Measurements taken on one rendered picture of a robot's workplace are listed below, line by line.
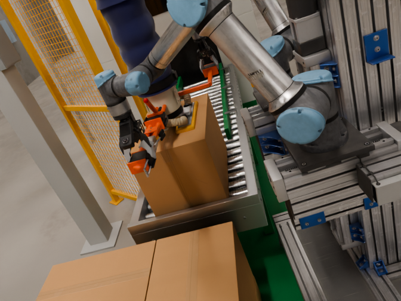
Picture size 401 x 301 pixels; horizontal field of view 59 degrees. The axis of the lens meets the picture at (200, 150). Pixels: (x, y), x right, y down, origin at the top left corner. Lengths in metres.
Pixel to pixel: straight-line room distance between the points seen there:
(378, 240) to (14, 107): 2.19
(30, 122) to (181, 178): 1.20
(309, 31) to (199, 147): 0.71
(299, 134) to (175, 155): 0.85
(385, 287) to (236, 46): 1.26
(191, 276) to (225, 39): 1.02
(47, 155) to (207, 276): 1.53
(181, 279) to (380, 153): 0.93
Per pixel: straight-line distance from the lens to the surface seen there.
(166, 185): 1.79
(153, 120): 1.63
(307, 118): 0.92
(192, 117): 1.86
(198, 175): 1.74
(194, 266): 1.62
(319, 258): 1.94
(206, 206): 1.78
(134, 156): 1.37
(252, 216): 1.83
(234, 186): 1.98
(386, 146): 1.24
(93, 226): 2.91
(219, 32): 0.93
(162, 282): 1.63
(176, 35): 1.16
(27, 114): 2.55
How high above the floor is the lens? 1.66
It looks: 27 degrees down
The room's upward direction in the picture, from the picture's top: 21 degrees counter-clockwise
